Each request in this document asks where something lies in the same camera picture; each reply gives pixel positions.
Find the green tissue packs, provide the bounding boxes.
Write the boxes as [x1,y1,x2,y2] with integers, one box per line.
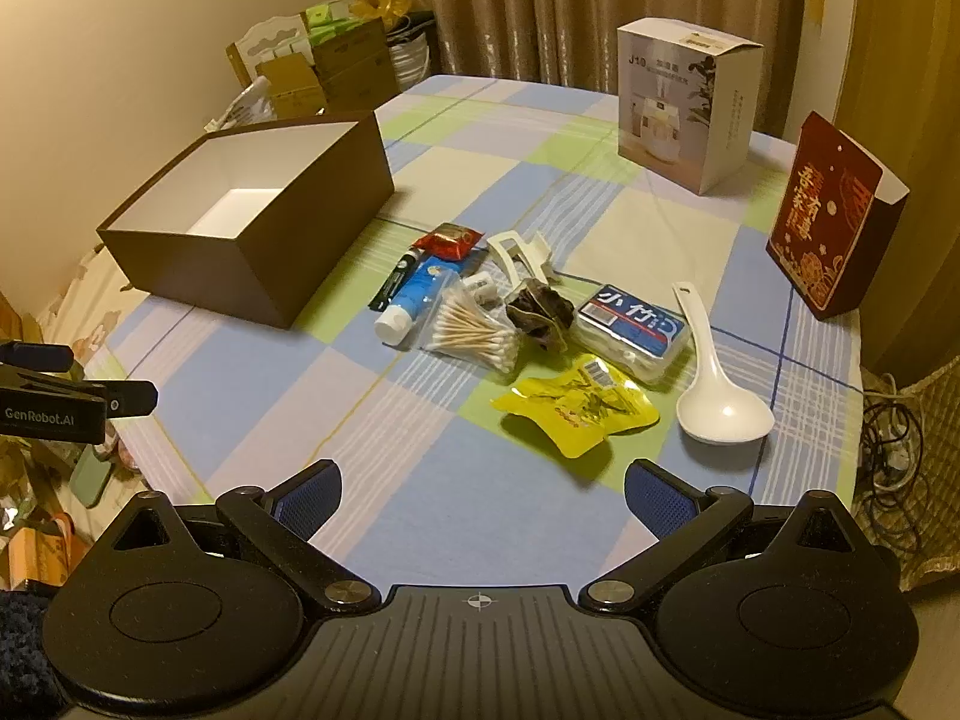
[304,4,353,40]

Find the yellow snack packet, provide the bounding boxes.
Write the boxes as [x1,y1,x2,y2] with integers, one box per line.
[490,355,661,460]

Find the yellow plastic bag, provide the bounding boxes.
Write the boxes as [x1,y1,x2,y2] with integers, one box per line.
[352,0,413,25]

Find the blue tube white cap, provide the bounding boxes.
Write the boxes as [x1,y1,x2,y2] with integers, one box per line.
[373,255,470,346]

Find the small cardboard box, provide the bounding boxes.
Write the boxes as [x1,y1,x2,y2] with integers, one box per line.
[255,56,327,119]

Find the tangle of black cables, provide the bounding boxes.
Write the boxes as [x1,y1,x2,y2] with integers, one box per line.
[855,371,931,563]

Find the large cardboard box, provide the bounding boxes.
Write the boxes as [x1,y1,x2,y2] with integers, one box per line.
[311,19,396,113]

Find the brown patterned curtain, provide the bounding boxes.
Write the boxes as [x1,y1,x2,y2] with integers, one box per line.
[330,0,856,137]

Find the dark blue fuzzy cloth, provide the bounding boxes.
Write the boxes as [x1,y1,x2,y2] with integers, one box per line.
[0,591,70,717]

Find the plain tan curtain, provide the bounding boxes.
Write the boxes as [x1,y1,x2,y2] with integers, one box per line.
[847,0,960,383]

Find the white clothes hangers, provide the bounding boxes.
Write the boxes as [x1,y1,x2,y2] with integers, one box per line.
[386,11,440,95]

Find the white product carton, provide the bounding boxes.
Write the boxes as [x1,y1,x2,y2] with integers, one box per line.
[616,17,766,197]

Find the red gift box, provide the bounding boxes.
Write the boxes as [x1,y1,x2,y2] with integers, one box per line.
[765,111,910,323]

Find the checked pastel sheet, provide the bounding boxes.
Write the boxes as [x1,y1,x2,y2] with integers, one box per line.
[82,75,863,593]

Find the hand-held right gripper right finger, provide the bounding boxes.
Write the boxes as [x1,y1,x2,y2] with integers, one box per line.
[579,457,875,614]

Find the dark hair scrunchie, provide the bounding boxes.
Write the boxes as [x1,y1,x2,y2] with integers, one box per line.
[504,277,577,352]

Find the bag of cotton swabs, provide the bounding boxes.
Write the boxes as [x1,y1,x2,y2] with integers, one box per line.
[409,286,526,380]

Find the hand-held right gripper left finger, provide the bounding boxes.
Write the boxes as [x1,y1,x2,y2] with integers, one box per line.
[97,460,383,614]

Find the blue white packet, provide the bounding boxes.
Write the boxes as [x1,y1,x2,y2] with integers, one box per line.
[571,283,691,389]

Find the brown cardboard box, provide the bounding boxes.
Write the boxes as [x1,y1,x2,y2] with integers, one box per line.
[97,109,396,329]

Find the white plastic spoon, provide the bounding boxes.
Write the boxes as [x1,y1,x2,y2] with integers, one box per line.
[671,281,776,445]

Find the white carved chair back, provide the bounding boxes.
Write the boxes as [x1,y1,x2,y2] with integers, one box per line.
[225,13,316,83]

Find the red snack packet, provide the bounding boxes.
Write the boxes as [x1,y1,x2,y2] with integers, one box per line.
[412,222,485,262]

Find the dark green tube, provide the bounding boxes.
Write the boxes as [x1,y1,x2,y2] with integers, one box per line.
[367,246,425,312]

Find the clear plastic bag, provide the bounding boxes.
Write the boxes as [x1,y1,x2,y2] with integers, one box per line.
[206,82,271,132]

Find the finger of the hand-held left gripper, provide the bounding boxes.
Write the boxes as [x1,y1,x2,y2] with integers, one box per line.
[0,341,74,374]
[90,381,159,419]

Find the green flat case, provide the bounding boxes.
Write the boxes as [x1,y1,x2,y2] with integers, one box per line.
[71,446,117,509]

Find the woven rattan furniture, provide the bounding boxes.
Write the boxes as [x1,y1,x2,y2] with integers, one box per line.
[862,360,960,593]

